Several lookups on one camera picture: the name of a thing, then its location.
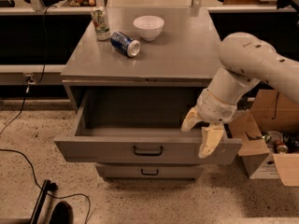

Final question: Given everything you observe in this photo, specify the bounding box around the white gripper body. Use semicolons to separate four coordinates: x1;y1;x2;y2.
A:
195;89;236;123

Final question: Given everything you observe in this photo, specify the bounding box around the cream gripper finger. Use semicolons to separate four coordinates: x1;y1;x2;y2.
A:
198;123;224;159
181;107;202;132

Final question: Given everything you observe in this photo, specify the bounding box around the grey top drawer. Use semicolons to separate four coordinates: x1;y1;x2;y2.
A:
55;87;241;165

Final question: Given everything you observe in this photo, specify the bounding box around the grey drawer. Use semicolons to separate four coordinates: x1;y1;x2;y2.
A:
55;87;241;165
95;164;203;179

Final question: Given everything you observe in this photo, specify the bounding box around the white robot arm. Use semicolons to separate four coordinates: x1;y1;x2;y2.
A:
181;33;299;159

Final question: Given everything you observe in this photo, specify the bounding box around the grey drawer cabinet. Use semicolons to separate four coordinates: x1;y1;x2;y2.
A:
60;6;238;182

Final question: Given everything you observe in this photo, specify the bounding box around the grey bottom drawer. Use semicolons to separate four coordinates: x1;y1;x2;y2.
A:
95;164;203;179

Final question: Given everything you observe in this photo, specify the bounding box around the cardboard box of cans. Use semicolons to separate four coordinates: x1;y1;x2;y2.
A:
229;90;299;187

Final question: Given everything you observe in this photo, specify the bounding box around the red can in box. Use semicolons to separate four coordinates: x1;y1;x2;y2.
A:
273;140;288;154

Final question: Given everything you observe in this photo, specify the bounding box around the white ceramic bowl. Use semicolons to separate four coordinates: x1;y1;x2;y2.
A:
134;16;164;41

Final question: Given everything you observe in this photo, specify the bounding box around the blue soda can lying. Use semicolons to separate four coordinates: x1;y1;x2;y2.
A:
110;32;141;58

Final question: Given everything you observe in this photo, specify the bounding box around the green white upright can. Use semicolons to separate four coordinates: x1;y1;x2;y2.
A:
91;7;110;41

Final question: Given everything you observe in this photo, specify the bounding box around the black stand base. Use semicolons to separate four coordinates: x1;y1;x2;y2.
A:
29;179;74;224

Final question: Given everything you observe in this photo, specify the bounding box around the black hanging cable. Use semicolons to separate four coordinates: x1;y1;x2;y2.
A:
0;5;59;136

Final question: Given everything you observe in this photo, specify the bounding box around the black floor cable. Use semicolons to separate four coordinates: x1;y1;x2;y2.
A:
0;148;92;224

